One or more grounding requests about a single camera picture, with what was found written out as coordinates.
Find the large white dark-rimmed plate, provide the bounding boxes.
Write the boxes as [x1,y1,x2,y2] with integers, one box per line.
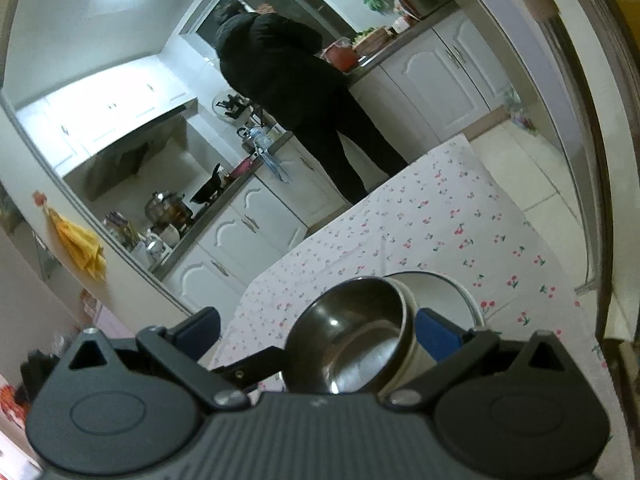
[385,270,487,356]

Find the white base cabinet with sink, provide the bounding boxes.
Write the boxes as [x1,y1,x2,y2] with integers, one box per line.
[350,7,511,143]

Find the wall knife rack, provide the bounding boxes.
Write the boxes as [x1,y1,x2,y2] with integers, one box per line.
[212,87,251,120]

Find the blue hanging rag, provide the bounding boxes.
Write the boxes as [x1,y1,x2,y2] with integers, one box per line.
[252,135,293,183]

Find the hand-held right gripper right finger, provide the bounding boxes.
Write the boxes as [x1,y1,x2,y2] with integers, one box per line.
[387,308,576,407]

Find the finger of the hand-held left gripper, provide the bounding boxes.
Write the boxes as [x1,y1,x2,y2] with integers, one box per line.
[212,344,291,393]

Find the clear plastic bag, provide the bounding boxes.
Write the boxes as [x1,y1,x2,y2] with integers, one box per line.
[505,87,540,133]

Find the white teapot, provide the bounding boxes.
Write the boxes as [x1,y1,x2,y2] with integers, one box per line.
[142,232,168,258]

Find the steel steamer pot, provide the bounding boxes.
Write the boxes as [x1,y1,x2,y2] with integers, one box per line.
[145,191,193,226]

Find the black frying pan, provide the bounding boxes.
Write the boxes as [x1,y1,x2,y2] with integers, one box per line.
[190,163,231,205]

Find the stainless steel bowl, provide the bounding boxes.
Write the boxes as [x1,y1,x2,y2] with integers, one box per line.
[282,276,418,397]

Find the range hood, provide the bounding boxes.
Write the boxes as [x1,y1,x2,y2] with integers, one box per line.
[62,101,198,193]

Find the cherry-print tablecloth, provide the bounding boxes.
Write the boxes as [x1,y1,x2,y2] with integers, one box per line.
[205,135,608,401]

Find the white wall cabinets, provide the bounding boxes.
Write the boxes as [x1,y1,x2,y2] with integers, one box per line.
[15,55,193,171]

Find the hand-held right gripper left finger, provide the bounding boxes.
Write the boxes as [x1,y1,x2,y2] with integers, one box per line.
[65,307,249,409]

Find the champagne refrigerator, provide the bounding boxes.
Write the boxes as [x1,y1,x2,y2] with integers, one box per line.
[385,0,621,291]

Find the woven vegetable basket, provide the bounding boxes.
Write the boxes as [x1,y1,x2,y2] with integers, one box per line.
[352,27,393,53]

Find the white base cabinet with stove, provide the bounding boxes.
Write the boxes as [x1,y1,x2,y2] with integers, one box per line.
[152,132,351,313]

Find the utensil holder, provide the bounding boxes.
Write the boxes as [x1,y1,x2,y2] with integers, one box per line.
[102,211,138,253]

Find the yellow cloth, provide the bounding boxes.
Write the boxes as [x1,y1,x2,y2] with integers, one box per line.
[47,207,107,281]

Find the red clay pot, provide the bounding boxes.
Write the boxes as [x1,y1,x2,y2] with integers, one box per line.
[325,40,360,72]

